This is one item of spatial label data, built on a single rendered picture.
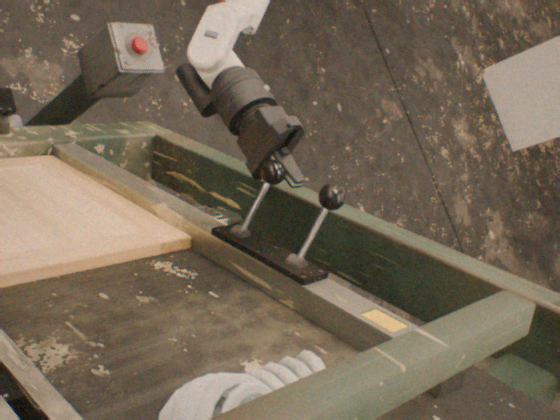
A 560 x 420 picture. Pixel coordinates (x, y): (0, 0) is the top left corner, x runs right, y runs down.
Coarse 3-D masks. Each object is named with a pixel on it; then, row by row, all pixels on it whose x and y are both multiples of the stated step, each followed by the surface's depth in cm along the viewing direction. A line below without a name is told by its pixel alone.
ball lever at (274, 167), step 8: (272, 160) 97; (264, 168) 97; (272, 168) 96; (280, 168) 96; (264, 176) 97; (272, 176) 96; (280, 176) 97; (264, 184) 97; (272, 184) 97; (264, 192) 97; (256, 200) 97; (256, 208) 97; (248, 216) 97; (248, 224) 97; (232, 232) 97; (240, 232) 96; (248, 232) 97
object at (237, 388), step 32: (0, 352) 57; (0, 384) 54; (32, 384) 54; (192, 384) 30; (224, 384) 28; (256, 384) 28; (0, 416) 50; (32, 416) 53; (64, 416) 51; (160, 416) 32; (192, 416) 28
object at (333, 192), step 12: (324, 192) 89; (336, 192) 88; (324, 204) 89; (336, 204) 88; (324, 216) 89; (312, 228) 89; (312, 240) 89; (300, 252) 89; (288, 264) 89; (300, 264) 88
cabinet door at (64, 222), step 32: (0, 160) 127; (32, 160) 129; (0, 192) 111; (32, 192) 113; (64, 192) 115; (96, 192) 116; (0, 224) 98; (32, 224) 100; (64, 224) 101; (96, 224) 103; (128, 224) 104; (160, 224) 105; (0, 256) 87; (32, 256) 89; (64, 256) 90; (96, 256) 91; (128, 256) 95; (0, 288) 83
